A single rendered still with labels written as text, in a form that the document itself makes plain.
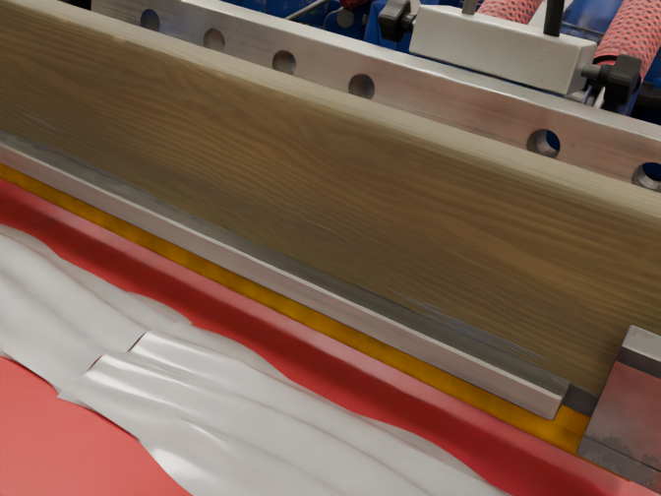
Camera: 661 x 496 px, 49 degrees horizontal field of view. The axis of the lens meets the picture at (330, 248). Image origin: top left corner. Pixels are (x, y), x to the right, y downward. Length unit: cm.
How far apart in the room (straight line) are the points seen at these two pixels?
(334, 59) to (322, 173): 27
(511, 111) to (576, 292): 26
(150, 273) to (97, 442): 12
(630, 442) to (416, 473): 7
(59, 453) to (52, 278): 10
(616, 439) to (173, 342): 16
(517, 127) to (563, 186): 25
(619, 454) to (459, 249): 8
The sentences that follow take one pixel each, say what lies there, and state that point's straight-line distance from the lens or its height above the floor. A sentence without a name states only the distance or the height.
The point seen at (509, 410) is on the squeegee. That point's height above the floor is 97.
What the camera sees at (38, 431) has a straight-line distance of 26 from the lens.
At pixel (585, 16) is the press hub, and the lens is 105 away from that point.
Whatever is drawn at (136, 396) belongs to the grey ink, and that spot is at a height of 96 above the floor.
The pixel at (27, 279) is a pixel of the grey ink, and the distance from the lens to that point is 33.
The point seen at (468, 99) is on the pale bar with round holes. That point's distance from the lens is 50.
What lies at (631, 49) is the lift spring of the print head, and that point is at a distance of 71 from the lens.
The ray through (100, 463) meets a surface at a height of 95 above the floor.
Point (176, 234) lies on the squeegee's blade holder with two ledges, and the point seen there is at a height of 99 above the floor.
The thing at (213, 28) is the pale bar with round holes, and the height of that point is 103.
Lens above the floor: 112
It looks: 24 degrees down
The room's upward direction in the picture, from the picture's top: 12 degrees clockwise
